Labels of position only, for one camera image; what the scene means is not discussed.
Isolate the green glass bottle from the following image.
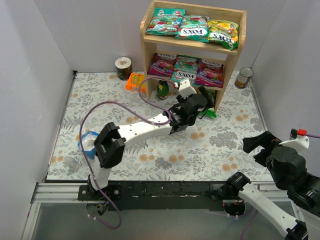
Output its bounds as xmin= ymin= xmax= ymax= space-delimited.
xmin=156 ymin=80 xmax=169 ymax=100

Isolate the green cassava chips bag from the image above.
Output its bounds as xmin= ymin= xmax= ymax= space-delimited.
xmin=204 ymin=89 xmax=217 ymax=119

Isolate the metal tin can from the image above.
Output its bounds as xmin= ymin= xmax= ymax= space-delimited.
xmin=234 ymin=67 xmax=253 ymax=89

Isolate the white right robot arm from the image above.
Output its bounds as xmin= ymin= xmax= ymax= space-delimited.
xmin=222 ymin=129 xmax=320 ymax=240

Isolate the wooden two-tier shelf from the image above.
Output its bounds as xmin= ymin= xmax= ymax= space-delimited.
xmin=139 ymin=0 xmax=247 ymax=111

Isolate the orange candy box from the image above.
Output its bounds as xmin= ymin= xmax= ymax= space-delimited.
xmin=124 ymin=72 xmax=145 ymax=92

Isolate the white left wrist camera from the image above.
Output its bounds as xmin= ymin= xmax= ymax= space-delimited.
xmin=174 ymin=77 xmax=197 ymax=99

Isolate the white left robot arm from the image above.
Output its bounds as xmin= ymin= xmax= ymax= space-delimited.
xmin=87 ymin=86 xmax=214 ymax=196

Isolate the yellow green Fox's candy bag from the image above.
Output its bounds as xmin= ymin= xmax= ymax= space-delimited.
xmin=206 ymin=19 xmax=239 ymax=51

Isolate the purple Fox's candy bag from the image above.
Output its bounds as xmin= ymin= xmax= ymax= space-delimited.
xmin=147 ymin=53 xmax=177 ymax=77
xmin=195 ymin=59 xmax=224 ymax=89

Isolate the teal Fox's candy bag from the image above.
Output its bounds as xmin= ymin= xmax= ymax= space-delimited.
xmin=175 ymin=15 xmax=209 ymax=43
xmin=145 ymin=8 xmax=186 ymax=36

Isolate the dark tape roll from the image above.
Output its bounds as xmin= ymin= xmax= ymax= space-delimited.
xmin=115 ymin=57 xmax=133 ymax=81

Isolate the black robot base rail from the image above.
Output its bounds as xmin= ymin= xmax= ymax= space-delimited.
xmin=76 ymin=178 xmax=261 ymax=217

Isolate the small clear plastic cup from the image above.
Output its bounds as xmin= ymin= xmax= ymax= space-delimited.
xmin=64 ymin=156 xmax=81 ymax=172

